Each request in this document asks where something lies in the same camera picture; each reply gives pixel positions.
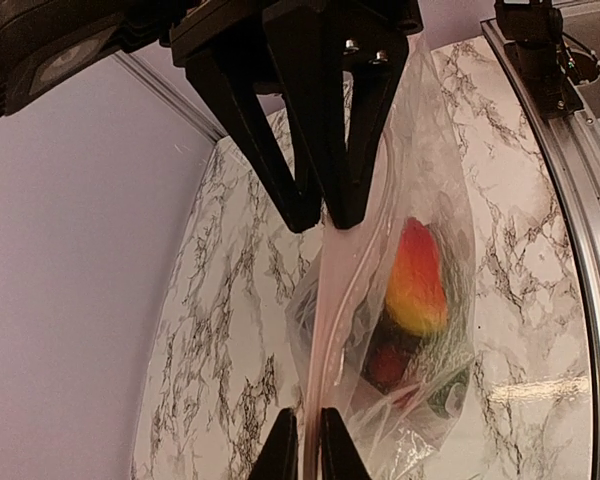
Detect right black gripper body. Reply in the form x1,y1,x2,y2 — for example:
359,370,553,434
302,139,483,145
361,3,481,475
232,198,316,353
0,0,424,126

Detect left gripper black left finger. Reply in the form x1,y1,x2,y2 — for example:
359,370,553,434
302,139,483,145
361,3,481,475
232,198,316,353
248,408,299,480

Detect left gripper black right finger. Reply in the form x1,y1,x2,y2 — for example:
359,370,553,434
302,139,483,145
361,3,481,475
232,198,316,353
320,407,371,480

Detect clear zip top bag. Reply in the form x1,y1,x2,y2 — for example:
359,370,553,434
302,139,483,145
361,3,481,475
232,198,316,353
286,34,476,479

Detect red fake strawberry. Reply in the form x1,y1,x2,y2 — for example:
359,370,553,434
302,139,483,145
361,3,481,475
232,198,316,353
362,341,417,394

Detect green fake cucumber slices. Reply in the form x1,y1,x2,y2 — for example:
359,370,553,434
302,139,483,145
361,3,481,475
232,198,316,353
425,241,475,420

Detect orange red fake mango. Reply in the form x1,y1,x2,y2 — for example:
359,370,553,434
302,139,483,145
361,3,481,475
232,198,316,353
385,217,448,336

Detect right aluminium frame post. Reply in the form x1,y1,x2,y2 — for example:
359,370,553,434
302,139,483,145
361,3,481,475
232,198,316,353
113,53,228,143

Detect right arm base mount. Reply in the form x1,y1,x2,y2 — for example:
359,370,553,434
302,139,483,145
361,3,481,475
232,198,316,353
494,0,600,120

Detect front aluminium rail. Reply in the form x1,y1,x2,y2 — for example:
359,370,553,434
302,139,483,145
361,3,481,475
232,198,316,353
481,20,600,479

